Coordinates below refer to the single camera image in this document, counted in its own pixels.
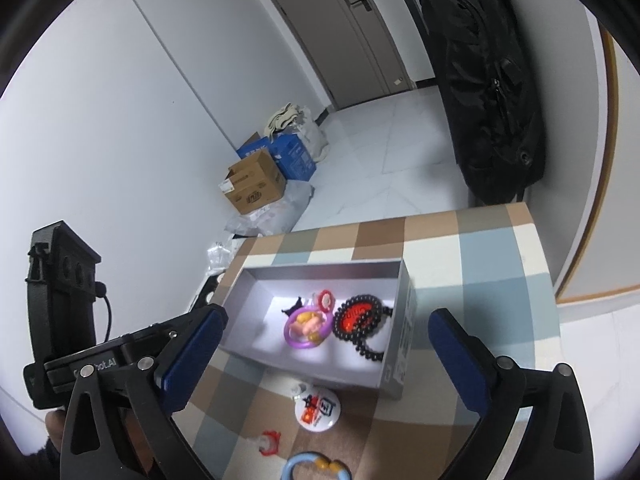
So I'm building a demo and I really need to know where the white round badge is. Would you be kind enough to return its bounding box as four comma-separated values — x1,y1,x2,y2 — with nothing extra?
295,394,342,432

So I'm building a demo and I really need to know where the purple bracelet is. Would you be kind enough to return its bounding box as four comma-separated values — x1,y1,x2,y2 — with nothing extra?
283,306,332,350

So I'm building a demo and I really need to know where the beige cloth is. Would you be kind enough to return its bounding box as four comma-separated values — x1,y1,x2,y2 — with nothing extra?
265,102,312,137

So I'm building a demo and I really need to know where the red round badge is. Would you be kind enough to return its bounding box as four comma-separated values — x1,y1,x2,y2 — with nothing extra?
336,300,376,336

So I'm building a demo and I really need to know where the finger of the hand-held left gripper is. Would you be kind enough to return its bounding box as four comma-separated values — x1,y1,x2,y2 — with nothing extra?
60,304,229,480
428,309,598,480

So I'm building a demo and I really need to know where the grey cardboard box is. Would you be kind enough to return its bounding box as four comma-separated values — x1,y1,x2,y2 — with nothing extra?
220,258,418,401

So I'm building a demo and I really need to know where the brown cardboard box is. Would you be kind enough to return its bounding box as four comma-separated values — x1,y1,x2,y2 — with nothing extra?
222,151,288,217

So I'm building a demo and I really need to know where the person's left hand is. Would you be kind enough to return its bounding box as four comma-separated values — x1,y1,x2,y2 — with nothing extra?
44,409,71,461

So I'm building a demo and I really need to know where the white plastic bag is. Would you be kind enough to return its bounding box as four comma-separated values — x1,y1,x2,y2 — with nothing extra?
295,110,331,162

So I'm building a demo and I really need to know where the checked tablecloth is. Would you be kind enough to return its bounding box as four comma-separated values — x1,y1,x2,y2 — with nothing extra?
165,202,561,480

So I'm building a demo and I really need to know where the pink doll charm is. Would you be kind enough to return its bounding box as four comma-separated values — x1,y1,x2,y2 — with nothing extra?
292,310,326,342

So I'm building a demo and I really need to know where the black backpack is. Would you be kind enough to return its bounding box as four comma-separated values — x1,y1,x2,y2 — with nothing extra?
417,0,547,206

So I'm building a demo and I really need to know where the dark bead bracelet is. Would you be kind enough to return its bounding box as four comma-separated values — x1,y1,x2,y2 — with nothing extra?
332,294,397,362

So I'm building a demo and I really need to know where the blue ring bracelet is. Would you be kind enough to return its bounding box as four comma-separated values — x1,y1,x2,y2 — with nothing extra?
281,452,351,480

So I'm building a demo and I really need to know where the small clear red ornament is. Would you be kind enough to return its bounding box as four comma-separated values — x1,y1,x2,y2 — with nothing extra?
245,430,282,457

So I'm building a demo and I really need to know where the grey door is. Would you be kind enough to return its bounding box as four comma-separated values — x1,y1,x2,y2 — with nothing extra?
247,0,416,111

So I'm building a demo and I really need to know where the blue cardboard box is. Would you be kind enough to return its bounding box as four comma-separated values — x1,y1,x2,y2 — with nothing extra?
236,131,318,181

